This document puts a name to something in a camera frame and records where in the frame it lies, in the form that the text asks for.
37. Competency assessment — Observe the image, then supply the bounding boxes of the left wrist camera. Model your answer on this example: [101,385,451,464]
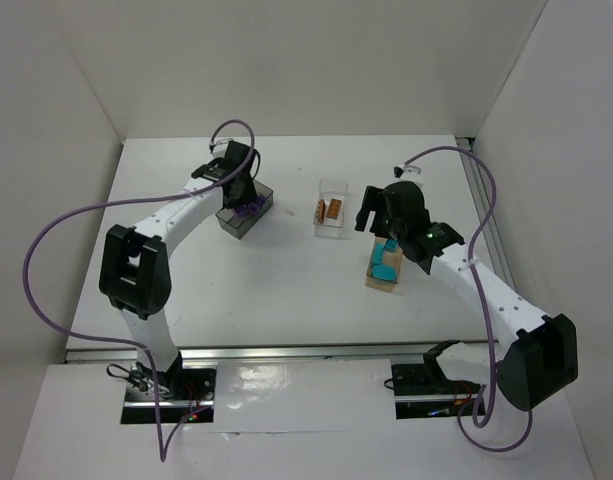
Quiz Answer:
[208,137,234,155]

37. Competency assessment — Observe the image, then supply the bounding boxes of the small orange lego brick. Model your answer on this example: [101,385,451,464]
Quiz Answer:
[314,199,327,225]

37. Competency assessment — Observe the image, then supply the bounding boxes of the small teal lego brick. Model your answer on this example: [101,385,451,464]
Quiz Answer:
[385,239,398,252]

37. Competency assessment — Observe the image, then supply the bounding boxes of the amber plastic container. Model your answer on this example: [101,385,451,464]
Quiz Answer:
[365,237,403,293]

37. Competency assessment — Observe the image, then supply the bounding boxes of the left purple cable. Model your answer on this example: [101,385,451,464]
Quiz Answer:
[23,119,257,462]

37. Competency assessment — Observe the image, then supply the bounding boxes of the aluminium mounting rail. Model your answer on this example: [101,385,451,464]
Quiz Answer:
[65,339,507,366]

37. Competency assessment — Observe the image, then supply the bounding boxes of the side aluminium rail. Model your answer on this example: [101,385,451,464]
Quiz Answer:
[460,154,516,289]

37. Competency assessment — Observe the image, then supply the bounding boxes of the clear plastic container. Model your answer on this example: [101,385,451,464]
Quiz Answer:
[313,178,348,240]

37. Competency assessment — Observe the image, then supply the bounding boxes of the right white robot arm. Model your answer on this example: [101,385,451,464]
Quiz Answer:
[355,181,578,411]

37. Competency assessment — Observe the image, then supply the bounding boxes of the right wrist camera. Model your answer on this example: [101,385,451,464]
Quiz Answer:
[393,164,424,188]

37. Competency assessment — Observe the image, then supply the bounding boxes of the teal rounded lego brick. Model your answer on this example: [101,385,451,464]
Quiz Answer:
[370,264,398,283]

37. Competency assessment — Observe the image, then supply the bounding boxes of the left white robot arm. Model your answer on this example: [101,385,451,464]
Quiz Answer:
[99,140,260,395]

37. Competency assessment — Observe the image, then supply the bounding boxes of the smoky grey plastic container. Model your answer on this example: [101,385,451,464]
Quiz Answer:
[216,180,274,240]

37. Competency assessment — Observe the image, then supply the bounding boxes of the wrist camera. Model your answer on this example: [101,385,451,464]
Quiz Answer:
[393,164,424,188]
[208,137,234,155]

